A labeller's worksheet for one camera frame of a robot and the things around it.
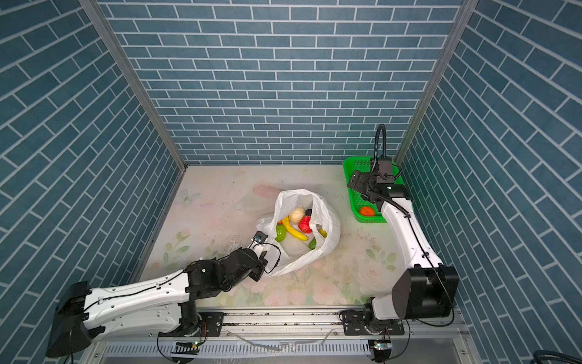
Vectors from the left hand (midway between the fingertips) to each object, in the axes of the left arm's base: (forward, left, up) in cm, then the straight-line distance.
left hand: (268, 256), depth 76 cm
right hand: (+24, -34, +13) cm, 43 cm away
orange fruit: (+22, -40, -6) cm, 46 cm away
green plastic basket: (+55, -44, -9) cm, 70 cm away
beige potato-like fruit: (+21, -10, -7) cm, 24 cm away
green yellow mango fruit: (+9, -17, -9) cm, 21 cm away
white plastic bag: (+4, -8, -9) cm, 13 cm away
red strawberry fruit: (+16, -13, -6) cm, 21 cm away
